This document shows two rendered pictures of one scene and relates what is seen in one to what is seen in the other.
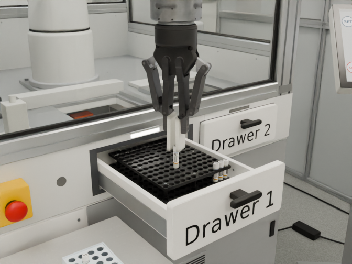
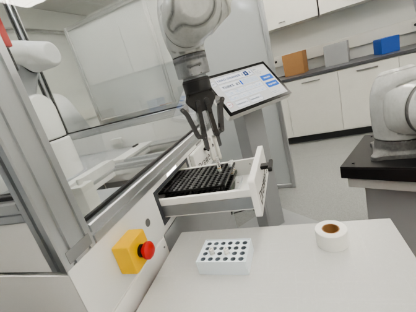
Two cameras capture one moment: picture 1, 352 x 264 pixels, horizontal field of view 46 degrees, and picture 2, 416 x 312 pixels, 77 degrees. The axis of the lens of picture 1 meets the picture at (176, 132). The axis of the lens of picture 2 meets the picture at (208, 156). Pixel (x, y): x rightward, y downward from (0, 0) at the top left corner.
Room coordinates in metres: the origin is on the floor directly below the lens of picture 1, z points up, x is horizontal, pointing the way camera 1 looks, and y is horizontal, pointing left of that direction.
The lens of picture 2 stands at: (0.14, 0.41, 1.20)
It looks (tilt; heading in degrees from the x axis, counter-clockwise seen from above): 16 degrees down; 328
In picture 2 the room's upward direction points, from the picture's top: 16 degrees counter-clockwise
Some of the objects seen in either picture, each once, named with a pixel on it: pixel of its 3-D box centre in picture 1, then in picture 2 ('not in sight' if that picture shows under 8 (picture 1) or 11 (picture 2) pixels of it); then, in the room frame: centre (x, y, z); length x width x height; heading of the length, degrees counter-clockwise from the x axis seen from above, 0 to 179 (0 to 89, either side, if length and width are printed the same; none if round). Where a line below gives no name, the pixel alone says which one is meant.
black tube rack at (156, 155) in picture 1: (167, 172); (200, 185); (0.85, 0.02, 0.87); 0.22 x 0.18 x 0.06; 38
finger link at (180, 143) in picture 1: (180, 132); (216, 147); (0.74, -0.01, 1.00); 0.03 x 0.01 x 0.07; 156
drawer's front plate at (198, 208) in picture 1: (230, 206); (259, 176); (0.69, -0.10, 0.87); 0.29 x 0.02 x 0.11; 128
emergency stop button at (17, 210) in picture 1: (15, 210); (146, 250); (0.68, 0.30, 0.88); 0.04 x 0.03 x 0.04; 128
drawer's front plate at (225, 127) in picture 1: (240, 131); (204, 155); (1.11, -0.18, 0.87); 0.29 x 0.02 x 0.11; 128
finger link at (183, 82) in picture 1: (183, 87); (210, 116); (0.74, -0.01, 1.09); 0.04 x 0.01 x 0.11; 156
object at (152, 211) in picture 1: (165, 172); (199, 187); (0.86, 0.02, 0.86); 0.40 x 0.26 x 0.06; 38
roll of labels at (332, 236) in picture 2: not in sight; (331, 235); (0.45, -0.06, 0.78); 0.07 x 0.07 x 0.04
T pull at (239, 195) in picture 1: (241, 196); (266, 165); (0.67, -0.12, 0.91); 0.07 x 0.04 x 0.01; 128
